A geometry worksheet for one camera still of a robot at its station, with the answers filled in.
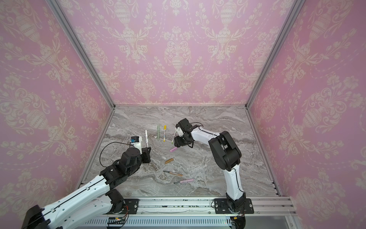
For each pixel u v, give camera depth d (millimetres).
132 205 746
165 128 1060
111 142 660
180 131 913
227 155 532
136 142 686
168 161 900
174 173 853
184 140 836
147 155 694
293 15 709
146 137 781
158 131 1042
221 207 730
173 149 948
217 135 564
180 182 820
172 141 992
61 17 731
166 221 777
